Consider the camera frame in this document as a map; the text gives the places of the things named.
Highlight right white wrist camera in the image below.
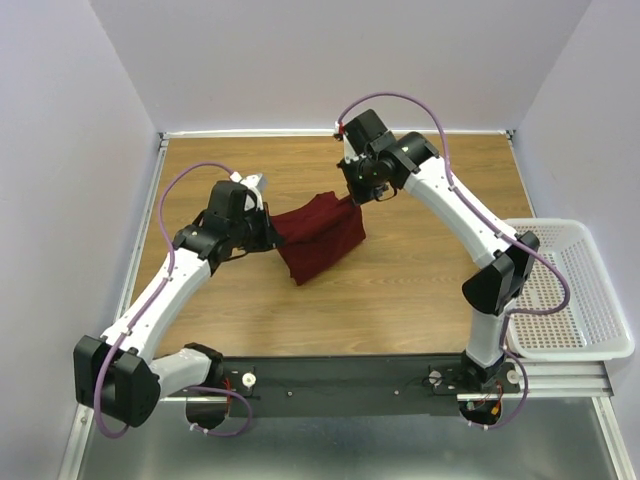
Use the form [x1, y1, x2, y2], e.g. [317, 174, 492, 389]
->
[333, 121, 358, 163]

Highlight dark red t shirt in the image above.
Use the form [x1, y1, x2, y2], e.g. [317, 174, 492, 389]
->
[272, 192, 366, 286]

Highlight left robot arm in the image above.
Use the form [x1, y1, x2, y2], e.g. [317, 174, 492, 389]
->
[73, 174, 281, 427]

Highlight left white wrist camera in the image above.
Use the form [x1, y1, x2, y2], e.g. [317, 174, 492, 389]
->
[229, 171, 267, 211]

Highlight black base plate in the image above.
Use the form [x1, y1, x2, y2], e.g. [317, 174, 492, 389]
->
[184, 355, 521, 431]

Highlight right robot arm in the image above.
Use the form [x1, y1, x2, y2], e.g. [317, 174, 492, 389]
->
[334, 109, 540, 392]

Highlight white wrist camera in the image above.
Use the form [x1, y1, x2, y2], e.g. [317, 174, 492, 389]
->
[333, 121, 358, 163]
[229, 171, 267, 211]

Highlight white plastic basket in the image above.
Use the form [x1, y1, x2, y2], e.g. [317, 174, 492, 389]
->
[506, 218, 635, 362]

